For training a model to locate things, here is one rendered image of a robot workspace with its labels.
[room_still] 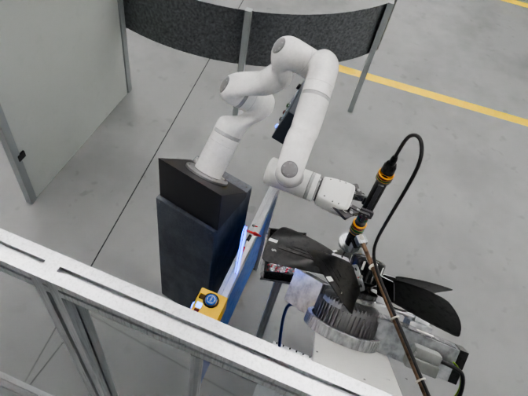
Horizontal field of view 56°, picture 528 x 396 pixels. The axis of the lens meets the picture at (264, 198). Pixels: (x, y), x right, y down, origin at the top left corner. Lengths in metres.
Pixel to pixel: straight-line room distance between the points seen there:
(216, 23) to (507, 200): 2.43
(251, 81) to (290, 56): 0.28
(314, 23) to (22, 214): 2.16
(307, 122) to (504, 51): 4.21
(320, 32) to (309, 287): 1.94
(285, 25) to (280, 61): 1.58
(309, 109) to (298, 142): 0.14
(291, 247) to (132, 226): 1.61
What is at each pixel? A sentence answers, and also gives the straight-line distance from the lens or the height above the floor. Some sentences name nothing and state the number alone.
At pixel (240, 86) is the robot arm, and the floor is 1.41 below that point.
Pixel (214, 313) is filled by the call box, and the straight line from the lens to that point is 1.72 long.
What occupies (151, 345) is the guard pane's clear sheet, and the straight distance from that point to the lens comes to 0.78.
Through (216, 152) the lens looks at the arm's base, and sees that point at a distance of 1.99.
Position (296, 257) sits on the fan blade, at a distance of 1.73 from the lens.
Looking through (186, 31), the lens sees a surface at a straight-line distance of 3.35.
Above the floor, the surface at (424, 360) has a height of 1.15.
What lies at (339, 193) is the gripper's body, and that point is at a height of 1.56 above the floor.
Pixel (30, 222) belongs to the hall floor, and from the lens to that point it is 3.30.
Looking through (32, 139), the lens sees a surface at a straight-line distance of 3.14.
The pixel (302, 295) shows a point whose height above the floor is 1.00.
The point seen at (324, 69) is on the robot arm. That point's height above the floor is 1.74.
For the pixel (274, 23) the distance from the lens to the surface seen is 3.23.
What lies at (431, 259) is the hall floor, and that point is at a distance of 3.43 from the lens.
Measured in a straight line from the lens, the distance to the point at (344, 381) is 0.66.
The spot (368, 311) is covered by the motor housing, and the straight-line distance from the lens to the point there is 1.71.
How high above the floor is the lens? 2.65
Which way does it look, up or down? 53 degrees down
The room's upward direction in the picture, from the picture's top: 13 degrees clockwise
